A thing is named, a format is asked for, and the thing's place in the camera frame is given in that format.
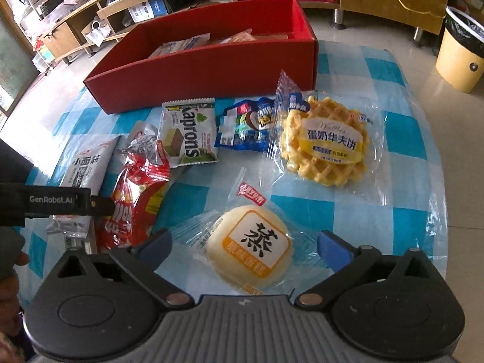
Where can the white grey snack packet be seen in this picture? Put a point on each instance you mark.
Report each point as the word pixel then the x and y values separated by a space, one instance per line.
pixel 85 166

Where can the white storage rack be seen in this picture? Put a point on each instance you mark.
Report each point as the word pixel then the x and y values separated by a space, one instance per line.
pixel 41 15

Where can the low wooden shelf unit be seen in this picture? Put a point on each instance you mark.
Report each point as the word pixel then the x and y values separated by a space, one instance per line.
pixel 94 11

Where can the orange snack packet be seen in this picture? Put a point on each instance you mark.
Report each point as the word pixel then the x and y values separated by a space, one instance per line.
pixel 236 37

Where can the white paper bag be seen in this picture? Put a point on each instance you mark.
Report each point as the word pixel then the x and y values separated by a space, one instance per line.
pixel 96 32

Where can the red cardboard box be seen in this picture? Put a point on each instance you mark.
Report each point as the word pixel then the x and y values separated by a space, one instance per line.
pixel 211 72

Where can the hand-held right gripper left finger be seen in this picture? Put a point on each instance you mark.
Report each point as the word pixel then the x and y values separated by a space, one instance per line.
pixel 158 244

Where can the blue white carton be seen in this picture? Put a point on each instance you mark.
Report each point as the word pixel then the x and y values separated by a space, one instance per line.
pixel 147 11

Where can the yellow waffle packet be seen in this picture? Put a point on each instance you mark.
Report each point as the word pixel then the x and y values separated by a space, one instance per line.
pixel 327 140

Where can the red snack packet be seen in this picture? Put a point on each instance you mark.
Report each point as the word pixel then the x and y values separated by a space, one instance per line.
pixel 128 200

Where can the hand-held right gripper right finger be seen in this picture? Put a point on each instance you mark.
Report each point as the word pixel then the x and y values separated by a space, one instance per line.
pixel 332 247

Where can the silver packet with red logo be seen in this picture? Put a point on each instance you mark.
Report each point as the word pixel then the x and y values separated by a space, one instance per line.
pixel 141 138

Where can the person's left hand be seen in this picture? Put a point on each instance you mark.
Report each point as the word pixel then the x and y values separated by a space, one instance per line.
pixel 11 249

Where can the blue snack packet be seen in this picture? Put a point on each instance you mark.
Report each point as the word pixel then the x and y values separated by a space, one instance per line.
pixel 242 128

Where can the green white wafer packet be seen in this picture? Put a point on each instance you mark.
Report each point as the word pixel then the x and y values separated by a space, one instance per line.
pixel 189 132

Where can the yellow trash bin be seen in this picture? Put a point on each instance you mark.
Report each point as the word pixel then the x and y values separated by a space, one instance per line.
pixel 459 56

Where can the round steamed cake packet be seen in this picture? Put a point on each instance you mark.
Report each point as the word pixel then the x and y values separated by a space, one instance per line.
pixel 251 249

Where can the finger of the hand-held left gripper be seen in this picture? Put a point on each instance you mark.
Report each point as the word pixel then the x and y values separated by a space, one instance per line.
pixel 102 206

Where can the beige striped snack packet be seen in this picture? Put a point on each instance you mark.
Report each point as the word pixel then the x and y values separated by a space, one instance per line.
pixel 179 47

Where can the blue white checked tablecloth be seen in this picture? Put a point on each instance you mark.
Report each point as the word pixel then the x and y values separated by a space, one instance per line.
pixel 400 196

